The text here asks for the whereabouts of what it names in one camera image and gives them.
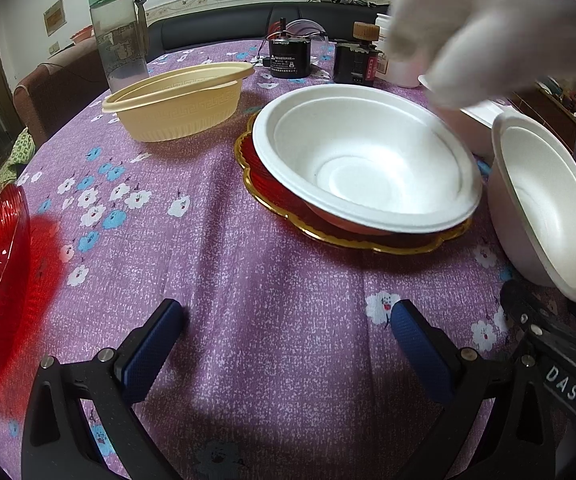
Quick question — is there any large white foam bowl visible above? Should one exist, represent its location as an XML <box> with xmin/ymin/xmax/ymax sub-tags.
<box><xmin>252</xmin><ymin>84</ymin><xmax>482</xmax><ymax>234</ymax></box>

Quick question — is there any beige plastic strainer bowl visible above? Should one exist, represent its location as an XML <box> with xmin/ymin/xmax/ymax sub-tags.
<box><xmin>102</xmin><ymin>62</ymin><xmax>254</xmax><ymax>143</ymax></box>

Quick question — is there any small white foam bowl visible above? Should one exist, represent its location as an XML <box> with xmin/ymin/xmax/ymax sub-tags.
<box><xmin>418</xmin><ymin>75</ymin><xmax>506</xmax><ymax>162</ymax></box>

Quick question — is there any white gloved right hand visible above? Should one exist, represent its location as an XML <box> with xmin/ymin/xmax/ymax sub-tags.
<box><xmin>384</xmin><ymin>0</ymin><xmax>576</xmax><ymax>108</ymax></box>

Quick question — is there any purple floral tablecloth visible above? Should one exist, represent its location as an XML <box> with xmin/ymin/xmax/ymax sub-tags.
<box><xmin>0</xmin><ymin>38</ymin><xmax>576</xmax><ymax>480</ymax></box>

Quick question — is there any green patterned blanket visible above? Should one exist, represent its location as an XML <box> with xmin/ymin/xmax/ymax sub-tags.
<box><xmin>0</xmin><ymin>127</ymin><xmax>36</xmax><ymax>192</ymax></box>

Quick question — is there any white plastic tub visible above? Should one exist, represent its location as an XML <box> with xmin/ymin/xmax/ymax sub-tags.
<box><xmin>375</xmin><ymin>13</ymin><xmax>427</xmax><ymax>88</ymax></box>

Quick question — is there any black jar cork lid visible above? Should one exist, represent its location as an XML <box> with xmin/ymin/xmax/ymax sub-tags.
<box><xmin>332</xmin><ymin>22</ymin><xmax>380</xmax><ymax>87</ymax></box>

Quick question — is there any brown armchair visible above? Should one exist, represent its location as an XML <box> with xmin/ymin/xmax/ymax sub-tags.
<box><xmin>12</xmin><ymin>37</ymin><xmax>108</xmax><ymax>148</ymax></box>

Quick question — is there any black cylindrical motor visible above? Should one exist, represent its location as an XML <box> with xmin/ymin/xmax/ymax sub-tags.
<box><xmin>264</xmin><ymin>18</ymin><xmax>311</xmax><ymax>79</ymax></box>

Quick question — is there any black leather sofa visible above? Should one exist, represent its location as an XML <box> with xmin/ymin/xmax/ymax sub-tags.
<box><xmin>147</xmin><ymin>2</ymin><xmax>389</xmax><ymax>62</ymax></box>

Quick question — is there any clear bottle green lid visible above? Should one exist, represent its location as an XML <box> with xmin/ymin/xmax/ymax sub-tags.
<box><xmin>88</xmin><ymin>0</ymin><xmax>148</xmax><ymax>92</ymax></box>

